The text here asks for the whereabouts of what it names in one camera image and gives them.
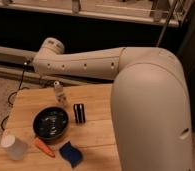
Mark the white ceramic cup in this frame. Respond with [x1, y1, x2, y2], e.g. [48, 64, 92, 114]
[0, 134, 28, 160]

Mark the metal pole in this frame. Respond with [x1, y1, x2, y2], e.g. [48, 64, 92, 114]
[156, 0, 178, 47]

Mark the orange carrot toy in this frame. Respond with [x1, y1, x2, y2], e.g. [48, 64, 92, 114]
[34, 138, 55, 157]

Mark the small clear bottle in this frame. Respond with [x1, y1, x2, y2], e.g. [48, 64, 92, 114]
[54, 81, 67, 107]

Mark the black cable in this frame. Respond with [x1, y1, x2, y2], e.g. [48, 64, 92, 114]
[0, 59, 31, 131]

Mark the wooden shelf frame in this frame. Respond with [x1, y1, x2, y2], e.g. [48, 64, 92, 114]
[0, 0, 194, 28]

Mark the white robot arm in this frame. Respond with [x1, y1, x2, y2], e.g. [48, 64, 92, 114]
[33, 38, 193, 171]

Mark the black round bowl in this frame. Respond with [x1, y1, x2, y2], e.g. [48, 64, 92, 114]
[33, 107, 69, 141]

